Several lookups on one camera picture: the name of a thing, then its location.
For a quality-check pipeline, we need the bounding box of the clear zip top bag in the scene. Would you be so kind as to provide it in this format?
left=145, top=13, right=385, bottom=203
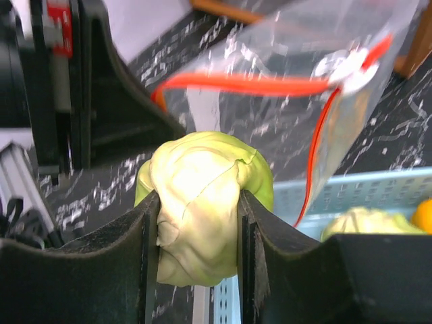
left=152, top=19, right=401, bottom=225

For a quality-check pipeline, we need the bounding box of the orange bell pepper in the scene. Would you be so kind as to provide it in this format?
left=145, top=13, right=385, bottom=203
left=410, top=198, right=432, bottom=234

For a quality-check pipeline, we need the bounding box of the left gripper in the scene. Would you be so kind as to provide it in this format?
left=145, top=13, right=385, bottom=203
left=1, top=1, right=185, bottom=172

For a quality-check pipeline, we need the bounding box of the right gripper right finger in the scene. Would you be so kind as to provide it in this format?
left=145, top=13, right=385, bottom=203
left=238, top=191, right=431, bottom=323

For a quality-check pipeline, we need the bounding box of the aluminium frame rail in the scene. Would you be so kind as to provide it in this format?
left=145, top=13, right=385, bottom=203
left=1, top=142, right=64, bottom=250

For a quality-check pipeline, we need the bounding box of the wooden shelf rack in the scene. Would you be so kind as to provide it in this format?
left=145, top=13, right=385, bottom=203
left=191, top=1, right=431, bottom=78

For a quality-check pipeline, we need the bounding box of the green cabbage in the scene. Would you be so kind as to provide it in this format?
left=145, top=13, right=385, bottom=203
left=321, top=207, right=426, bottom=242
left=135, top=132, right=274, bottom=287

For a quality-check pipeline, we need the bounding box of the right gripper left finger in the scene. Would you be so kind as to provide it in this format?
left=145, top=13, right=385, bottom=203
left=1, top=192, right=159, bottom=323

